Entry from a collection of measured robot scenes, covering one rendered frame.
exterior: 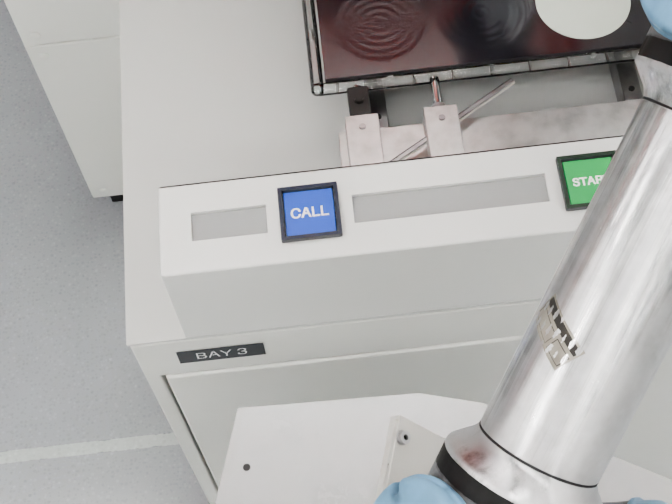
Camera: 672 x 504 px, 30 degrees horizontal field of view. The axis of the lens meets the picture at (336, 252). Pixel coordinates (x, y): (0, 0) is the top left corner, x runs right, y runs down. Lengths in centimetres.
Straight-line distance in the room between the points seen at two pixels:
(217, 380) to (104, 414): 80
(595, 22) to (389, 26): 22
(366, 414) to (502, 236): 22
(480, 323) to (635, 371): 52
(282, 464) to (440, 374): 28
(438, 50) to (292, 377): 39
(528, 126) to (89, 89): 87
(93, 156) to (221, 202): 97
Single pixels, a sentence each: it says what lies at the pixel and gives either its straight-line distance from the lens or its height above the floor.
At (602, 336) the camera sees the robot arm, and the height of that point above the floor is 125.
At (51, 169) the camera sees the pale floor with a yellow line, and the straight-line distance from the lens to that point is 240.
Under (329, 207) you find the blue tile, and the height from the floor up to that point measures 96.
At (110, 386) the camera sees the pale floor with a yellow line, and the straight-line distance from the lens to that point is 217.
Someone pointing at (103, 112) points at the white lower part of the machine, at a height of 34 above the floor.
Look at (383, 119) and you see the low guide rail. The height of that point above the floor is 85.
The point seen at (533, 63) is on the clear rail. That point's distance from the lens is 132.
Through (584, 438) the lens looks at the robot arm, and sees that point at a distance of 80.
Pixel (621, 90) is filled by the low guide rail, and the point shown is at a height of 85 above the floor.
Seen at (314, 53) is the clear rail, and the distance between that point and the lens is 133.
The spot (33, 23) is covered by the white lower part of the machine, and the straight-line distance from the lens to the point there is 185.
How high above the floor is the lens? 196
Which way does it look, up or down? 62 degrees down
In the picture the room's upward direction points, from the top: 7 degrees counter-clockwise
